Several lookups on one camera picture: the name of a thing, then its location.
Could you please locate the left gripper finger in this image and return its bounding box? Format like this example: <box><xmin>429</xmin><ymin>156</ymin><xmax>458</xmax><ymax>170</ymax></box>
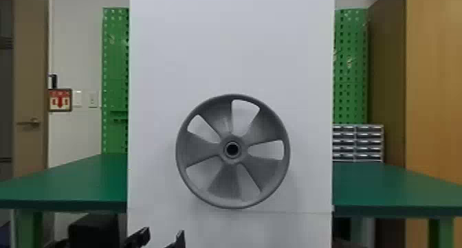
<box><xmin>123</xmin><ymin>226</ymin><xmax>151</xmax><ymax>248</ymax></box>
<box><xmin>164</xmin><ymin>229</ymin><xmax>186</xmax><ymax>248</ymax></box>

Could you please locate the red wall sign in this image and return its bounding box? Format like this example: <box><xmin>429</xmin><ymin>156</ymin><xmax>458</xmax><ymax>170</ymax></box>
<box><xmin>47</xmin><ymin>88</ymin><xmax>74</xmax><ymax>113</ymax></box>

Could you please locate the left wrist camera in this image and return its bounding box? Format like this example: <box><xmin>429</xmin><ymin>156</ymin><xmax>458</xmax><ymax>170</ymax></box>
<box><xmin>67</xmin><ymin>213</ymin><xmax>121</xmax><ymax>248</ymax></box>

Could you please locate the white drawer cabinet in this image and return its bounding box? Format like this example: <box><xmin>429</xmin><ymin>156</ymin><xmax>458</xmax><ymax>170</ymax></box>
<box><xmin>332</xmin><ymin>124</ymin><xmax>384</xmax><ymax>163</ymax></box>

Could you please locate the grey wheel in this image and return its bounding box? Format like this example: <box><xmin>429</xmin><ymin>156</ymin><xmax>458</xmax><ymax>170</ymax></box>
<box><xmin>175</xmin><ymin>93</ymin><xmax>291</xmax><ymax>210</ymax></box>

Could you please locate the white panel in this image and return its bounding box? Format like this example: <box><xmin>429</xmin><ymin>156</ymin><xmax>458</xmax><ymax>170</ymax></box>
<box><xmin>126</xmin><ymin>0</ymin><xmax>336</xmax><ymax>248</ymax></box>

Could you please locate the wooden cupboard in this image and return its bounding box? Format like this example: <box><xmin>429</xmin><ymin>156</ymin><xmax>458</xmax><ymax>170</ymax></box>
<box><xmin>367</xmin><ymin>0</ymin><xmax>462</xmax><ymax>248</ymax></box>

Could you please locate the brown door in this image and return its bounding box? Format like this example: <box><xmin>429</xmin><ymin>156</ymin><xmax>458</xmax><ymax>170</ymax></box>
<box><xmin>0</xmin><ymin>0</ymin><xmax>50</xmax><ymax>179</ymax></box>

